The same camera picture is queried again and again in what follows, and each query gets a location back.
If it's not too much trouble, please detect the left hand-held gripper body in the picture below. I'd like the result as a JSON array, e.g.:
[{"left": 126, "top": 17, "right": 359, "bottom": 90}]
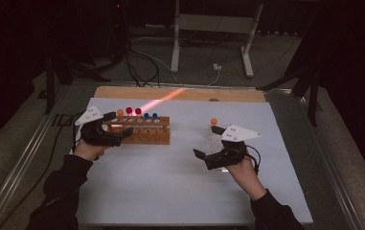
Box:
[{"left": 74, "top": 105, "right": 123, "bottom": 149}]

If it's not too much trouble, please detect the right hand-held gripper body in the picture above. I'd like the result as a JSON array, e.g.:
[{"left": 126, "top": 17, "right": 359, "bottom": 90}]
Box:
[{"left": 203, "top": 125, "right": 262, "bottom": 171}]

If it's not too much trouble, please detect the wooden test tube rack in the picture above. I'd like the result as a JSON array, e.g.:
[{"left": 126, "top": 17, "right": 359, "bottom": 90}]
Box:
[{"left": 103, "top": 115, "right": 171, "bottom": 146}]

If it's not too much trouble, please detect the person's left hand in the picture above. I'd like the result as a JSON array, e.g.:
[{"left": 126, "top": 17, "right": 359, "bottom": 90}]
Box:
[{"left": 73, "top": 139, "right": 108, "bottom": 162}]

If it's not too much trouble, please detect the person's right hand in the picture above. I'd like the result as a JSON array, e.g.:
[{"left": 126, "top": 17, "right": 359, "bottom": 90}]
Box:
[{"left": 225, "top": 155, "right": 268, "bottom": 201}]

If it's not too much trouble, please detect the black metal stand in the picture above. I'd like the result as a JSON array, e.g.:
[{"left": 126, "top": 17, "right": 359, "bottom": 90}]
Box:
[
  {"left": 256, "top": 47, "right": 322, "bottom": 127},
  {"left": 44, "top": 52, "right": 111, "bottom": 115}
]

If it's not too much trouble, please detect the white metal stand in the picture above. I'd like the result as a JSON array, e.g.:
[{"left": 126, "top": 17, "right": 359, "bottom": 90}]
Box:
[{"left": 170, "top": 0, "right": 264, "bottom": 80}]

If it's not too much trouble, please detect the black floor bracket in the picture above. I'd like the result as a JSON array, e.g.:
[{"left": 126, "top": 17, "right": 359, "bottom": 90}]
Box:
[{"left": 53, "top": 113, "right": 76, "bottom": 127}]

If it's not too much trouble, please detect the metal floor rail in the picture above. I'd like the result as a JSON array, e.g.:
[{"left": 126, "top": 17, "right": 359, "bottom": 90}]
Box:
[
  {"left": 294, "top": 92, "right": 365, "bottom": 230},
  {"left": 0, "top": 85, "right": 66, "bottom": 230},
  {"left": 71, "top": 80, "right": 294, "bottom": 94}
]

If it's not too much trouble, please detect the white floor cable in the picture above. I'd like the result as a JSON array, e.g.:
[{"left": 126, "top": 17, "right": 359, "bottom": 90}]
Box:
[{"left": 131, "top": 36, "right": 222, "bottom": 87}]

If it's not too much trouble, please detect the black floor cable bundle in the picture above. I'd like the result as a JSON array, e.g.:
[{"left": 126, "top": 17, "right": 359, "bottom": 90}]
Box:
[{"left": 104, "top": 0, "right": 162, "bottom": 89}]

